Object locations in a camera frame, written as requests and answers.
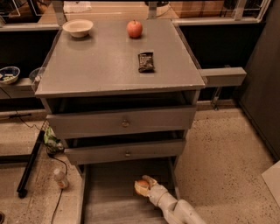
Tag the dark snack packet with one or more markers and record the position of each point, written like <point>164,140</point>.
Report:
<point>146,64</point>

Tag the middle grey drawer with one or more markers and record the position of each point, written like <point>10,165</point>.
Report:
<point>125,151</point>

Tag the clear plastic bottle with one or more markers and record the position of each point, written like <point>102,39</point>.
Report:
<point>60,178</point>

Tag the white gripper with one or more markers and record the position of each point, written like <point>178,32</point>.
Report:
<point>155,191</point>

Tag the clear glass bowl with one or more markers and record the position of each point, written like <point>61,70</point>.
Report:
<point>36,74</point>

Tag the top grey drawer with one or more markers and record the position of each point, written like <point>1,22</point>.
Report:
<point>121,122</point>

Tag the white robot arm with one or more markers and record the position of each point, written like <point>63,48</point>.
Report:
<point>175,211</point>

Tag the grey side shelf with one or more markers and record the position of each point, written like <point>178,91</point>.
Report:
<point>223,77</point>

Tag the bottom grey drawer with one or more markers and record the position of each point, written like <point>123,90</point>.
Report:
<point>108,195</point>

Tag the black stand leg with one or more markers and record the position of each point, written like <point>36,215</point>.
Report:
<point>21,191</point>

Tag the blue patterned bowl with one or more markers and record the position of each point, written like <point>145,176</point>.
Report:
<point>9,74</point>

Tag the green snack bag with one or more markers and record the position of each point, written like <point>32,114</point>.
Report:
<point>52,143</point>

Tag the white bowl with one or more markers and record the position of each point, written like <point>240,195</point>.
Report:
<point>78,28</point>

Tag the grey drawer cabinet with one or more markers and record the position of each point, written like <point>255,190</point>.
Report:
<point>100,73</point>

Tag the grey drawer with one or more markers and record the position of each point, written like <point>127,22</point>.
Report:
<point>121,122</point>
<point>125,151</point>
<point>108,195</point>

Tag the orange fruit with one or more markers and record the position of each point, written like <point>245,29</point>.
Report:
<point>142,183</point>

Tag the red apple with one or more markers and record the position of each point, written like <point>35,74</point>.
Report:
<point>134,29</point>

